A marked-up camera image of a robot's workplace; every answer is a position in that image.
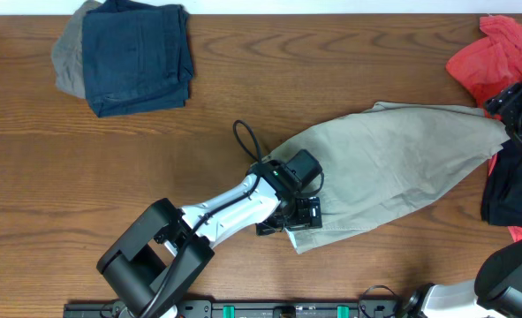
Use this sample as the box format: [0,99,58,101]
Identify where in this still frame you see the folded grey garment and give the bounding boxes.
[50,0,101,99]

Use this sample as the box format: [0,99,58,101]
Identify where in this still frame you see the black garment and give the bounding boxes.
[480,64,522,229]

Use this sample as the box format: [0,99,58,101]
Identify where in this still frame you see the red garment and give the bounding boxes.
[446,15,522,241]

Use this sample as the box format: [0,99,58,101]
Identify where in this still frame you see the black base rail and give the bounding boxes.
[63,300,397,318]

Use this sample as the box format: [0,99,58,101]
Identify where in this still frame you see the khaki shorts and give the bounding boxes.
[269,102,509,254]

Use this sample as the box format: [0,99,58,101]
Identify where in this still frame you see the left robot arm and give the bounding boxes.
[96,149,323,317]

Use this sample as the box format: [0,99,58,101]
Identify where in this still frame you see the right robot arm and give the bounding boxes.
[395,82,522,318]

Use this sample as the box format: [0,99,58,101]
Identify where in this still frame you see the folded dark blue garment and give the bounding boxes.
[82,0,193,117]

